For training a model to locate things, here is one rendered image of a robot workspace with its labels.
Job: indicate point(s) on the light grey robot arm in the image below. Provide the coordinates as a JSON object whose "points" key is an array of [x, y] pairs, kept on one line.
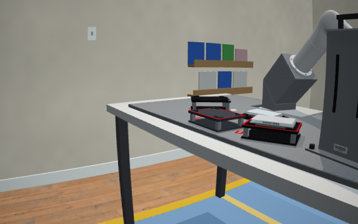
{"points": [[315, 46]]}

